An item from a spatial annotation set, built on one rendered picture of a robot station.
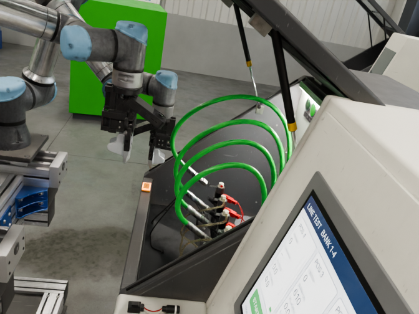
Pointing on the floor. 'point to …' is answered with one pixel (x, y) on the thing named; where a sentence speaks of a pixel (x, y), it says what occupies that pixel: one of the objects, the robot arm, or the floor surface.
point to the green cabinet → (90, 113)
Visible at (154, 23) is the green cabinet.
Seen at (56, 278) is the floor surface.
